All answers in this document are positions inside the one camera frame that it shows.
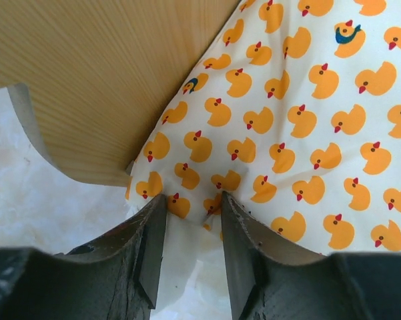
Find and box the wooden pet bed frame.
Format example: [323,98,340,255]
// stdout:
[0,1,238,186]

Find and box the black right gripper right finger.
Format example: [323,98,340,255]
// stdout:
[221,193,401,319]

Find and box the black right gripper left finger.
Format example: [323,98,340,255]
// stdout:
[0,195,167,319]

